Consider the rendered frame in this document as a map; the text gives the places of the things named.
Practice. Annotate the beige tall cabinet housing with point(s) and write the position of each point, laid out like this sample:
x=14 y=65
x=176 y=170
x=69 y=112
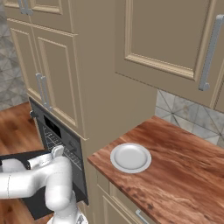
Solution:
x=110 y=96

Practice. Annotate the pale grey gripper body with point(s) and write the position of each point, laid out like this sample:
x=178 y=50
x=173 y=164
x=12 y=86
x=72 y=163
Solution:
x=57 y=151

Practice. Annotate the beige wall cabinet door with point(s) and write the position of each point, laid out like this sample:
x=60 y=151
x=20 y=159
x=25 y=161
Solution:
x=163 y=35
x=220 y=93

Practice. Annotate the beige tall cabinet door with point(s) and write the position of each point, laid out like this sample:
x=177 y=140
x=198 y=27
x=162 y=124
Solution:
x=59 y=73
x=23 y=55

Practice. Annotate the beige drawer front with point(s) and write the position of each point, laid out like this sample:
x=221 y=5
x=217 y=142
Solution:
x=125 y=204

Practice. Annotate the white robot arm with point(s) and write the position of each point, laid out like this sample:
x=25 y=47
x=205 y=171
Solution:
x=58 y=178

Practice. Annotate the beige base cabinet door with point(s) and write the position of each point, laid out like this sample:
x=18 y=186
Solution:
x=112 y=211

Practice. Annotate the beige small cabinet door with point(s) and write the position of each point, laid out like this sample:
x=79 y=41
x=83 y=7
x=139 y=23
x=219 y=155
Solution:
x=49 y=17
x=10 y=11

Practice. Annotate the metal oven rack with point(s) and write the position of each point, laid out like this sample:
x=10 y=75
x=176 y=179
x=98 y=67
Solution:
x=52 y=140

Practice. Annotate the black oven knob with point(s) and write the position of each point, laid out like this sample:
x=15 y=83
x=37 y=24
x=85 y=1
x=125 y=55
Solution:
x=33 y=114
x=72 y=146

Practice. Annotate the black oven door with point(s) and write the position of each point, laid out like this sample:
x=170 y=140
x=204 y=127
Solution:
x=17 y=155

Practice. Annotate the white round plate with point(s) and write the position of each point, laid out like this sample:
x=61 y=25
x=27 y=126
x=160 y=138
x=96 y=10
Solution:
x=130 y=157

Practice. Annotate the black built-in oven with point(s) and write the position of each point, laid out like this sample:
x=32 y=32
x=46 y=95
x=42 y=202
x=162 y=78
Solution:
x=67 y=136

